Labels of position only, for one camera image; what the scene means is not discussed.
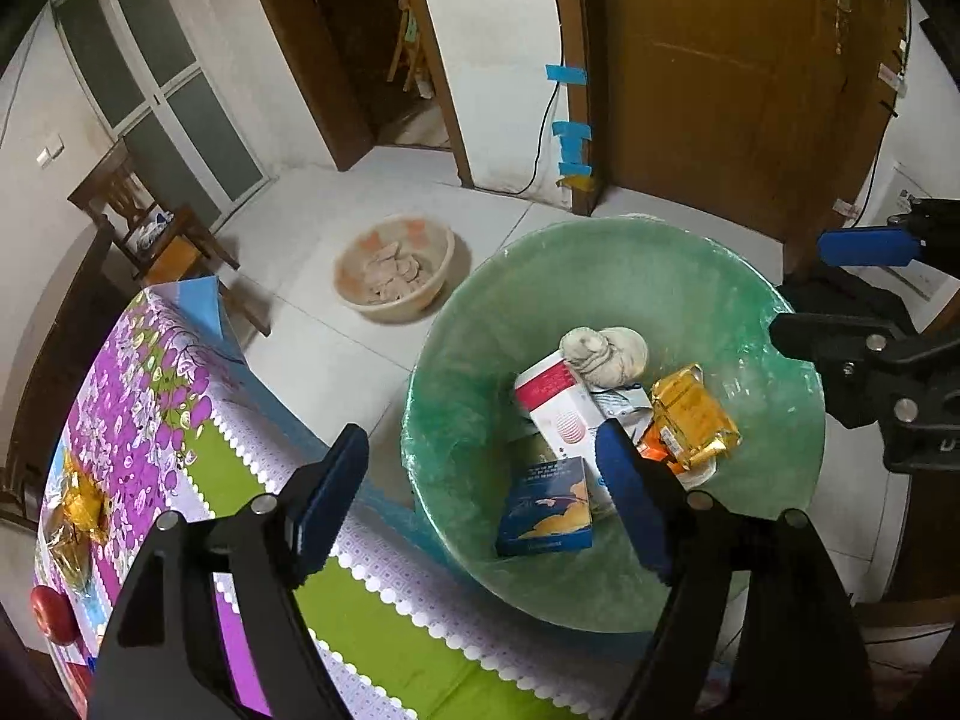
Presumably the bread in clear bag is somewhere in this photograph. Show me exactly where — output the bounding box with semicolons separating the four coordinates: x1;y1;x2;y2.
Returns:
41;517;95;590

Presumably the pile of beige food slices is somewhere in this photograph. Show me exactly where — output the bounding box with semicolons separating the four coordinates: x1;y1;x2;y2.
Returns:
360;236;425;295

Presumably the gold wrapper bag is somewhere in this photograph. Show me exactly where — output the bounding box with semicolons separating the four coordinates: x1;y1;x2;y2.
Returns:
45;450;106;541

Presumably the white blue plastic pouch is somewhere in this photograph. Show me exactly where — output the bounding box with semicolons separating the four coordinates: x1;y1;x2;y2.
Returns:
592;386;653;421

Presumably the beige stuffed toy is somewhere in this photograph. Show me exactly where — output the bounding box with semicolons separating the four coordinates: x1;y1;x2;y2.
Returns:
559;326;650;391

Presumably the blue white packet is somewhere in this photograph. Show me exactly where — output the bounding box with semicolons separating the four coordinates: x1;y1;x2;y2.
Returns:
135;211;177;250

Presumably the white framed glass door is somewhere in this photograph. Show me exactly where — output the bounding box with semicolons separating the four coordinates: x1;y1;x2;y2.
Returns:
52;0;275;203

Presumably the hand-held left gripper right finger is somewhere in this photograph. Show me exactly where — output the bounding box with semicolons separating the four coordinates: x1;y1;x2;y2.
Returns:
592;418;875;720

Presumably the gold foil packet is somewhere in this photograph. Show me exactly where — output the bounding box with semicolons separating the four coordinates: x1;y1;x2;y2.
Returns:
649;364;742;466

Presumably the dark wooden dining table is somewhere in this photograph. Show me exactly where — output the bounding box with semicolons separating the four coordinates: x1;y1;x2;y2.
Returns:
0;217;113;526

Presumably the purple green floral tablecloth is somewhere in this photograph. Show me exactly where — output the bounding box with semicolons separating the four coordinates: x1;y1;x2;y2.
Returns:
30;277;676;720

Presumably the brown wooden door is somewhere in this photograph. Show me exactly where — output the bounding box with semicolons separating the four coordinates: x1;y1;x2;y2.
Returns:
240;0;475;188

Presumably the blue box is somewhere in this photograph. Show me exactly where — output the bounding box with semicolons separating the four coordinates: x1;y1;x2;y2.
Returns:
495;456;593;557

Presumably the small wooden chair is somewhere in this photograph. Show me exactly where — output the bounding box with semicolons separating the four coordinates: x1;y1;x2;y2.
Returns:
386;0;430;91

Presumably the dark wooden chair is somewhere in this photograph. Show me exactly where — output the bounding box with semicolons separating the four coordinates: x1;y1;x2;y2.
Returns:
67;139;271;338

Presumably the white red box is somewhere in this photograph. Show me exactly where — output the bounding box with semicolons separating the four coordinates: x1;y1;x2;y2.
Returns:
514;352;608;466

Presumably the beige plastic basin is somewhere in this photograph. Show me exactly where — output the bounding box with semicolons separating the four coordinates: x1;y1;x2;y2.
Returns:
334;214;456;316

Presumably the red apple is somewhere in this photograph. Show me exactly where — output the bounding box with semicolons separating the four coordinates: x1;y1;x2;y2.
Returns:
30;586;80;646

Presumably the orange white packet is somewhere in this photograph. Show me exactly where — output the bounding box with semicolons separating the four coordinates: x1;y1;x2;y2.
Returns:
637;424;717;488

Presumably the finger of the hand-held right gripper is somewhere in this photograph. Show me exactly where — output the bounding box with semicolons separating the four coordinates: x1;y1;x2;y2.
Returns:
769;311;927;428
817;199;960;271

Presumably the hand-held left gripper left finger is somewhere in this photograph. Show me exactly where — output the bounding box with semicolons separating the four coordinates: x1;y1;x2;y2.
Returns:
86;424;372;720

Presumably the green lined bin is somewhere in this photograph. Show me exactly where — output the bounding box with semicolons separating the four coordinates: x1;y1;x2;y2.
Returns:
401;216;826;635

